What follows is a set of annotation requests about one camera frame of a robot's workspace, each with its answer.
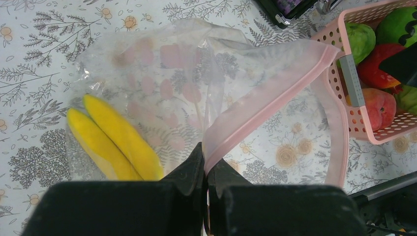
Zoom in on black poker chip case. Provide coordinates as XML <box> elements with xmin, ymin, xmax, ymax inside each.
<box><xmin>254</xmin><ymin>0</ymin><xmax>342</xmax><ymax>29</ymax></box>

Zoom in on green toy watermelon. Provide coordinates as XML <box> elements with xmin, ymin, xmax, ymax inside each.
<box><xmin>376</xmin><ymin>6</ymin><xmax>417</xmax><ymax>47</ymax></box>

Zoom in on green toy custard apple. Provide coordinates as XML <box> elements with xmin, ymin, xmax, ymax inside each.
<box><xmin>345</xmin><ymin>23</ymin><xmax>376</xmax><ymax>66</ymax></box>

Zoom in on toy peach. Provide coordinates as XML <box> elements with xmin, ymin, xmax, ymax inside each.
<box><xmin>362</xmin><ymin>88</ymin><xmax>397</xmax><ymax>131</ymax></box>

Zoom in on red toy pepper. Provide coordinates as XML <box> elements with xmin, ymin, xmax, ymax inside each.
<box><xmin>357</xmin><ymin>43</ymin><xmax>406</xmax><ymax>89</ymax></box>

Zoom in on pink plastic basket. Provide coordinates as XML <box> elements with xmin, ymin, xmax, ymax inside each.
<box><xmin>312</xmin><ymin>0</ymin><xmax>417</xmax><ymax>145</ymax></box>

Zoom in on green toy cabbage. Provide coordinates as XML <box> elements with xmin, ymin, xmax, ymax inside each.
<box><xmin>394</xmin><ymin>85</ymin><xmax>417</xmax><ymax>115</ymax></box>

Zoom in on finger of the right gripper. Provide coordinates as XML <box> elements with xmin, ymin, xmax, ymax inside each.
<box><xmin>379</xmin><ymin>43</ymin><xmax>417</xmax><ymax>88</ymax></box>

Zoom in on clear pink zip bag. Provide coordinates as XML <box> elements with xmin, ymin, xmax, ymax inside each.
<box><xmin>67</xmin><ymin>19</ymin><xmax>349</xmax><ymax>187</ymax></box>

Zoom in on yellow toy bananas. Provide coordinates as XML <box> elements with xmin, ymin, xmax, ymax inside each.
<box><xmin>67</xmin><ymin>94</ymin><xmax>164</xmax><ymax>181</ymax></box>

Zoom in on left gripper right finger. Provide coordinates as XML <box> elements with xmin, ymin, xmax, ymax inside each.
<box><xmin>205</xmin><ymin>160</ymin><xmax>366</xmax><ymax>236</ymax></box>

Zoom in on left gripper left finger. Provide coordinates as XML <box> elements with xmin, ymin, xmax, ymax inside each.
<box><xmin>23</xmin><ymin>144</ymin><xmax>204</xmax><ymax>236</ymax></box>

